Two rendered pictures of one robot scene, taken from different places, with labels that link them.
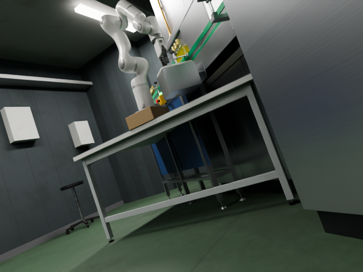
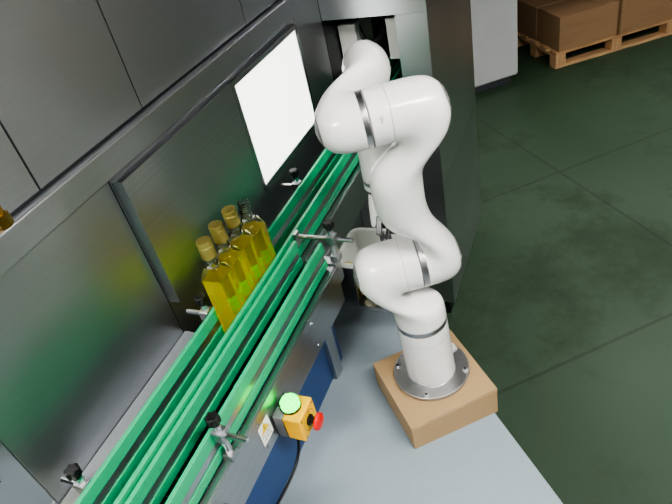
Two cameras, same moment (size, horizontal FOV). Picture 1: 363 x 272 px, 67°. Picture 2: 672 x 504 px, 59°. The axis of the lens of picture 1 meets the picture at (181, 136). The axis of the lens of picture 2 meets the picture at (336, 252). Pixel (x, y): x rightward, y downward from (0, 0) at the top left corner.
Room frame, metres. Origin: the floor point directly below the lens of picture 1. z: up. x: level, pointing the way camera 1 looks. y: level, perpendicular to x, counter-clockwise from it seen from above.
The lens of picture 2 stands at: (2.72, 0.79, 2.02)
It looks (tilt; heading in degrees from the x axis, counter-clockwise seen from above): 37 degrees down; 228
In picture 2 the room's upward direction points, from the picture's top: 14 degrees counter-clockwise
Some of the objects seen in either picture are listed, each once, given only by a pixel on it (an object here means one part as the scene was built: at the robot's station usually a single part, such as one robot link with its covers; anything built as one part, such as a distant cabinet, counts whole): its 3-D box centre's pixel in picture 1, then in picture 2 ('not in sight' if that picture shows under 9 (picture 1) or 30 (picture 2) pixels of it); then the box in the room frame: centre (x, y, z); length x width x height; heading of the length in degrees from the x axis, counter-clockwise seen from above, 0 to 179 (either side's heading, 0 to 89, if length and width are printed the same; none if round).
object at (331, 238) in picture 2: (177, 58); (324, 240); (1.91, -0.16, 1.12); 0.17 x 0.03 x 0.12; 109
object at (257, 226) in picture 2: (186, 56); (259, 252); (2.06, -0.24, 1.16); 0.06 x 0.06 x 0.21; 19
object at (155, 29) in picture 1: (152, 27); (376, 152); (1.76, -0.06, 1.32); 0.09 x 0.08 x 0.13; 134
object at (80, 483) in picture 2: not in sight; (78, 486); (2.69, -0.10, 1.11); 0.07 x 0.04 x 0.13; 109
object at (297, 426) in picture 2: (163, 100); (296, 417); (2.29, 0.04, 0.96); 0.07 x 0.07 x 0.07; 19
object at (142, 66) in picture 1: (139, 72); (399, 286); (1.98, 0.14, 1.14); 0.19 x 0.12 x 0.24; 137
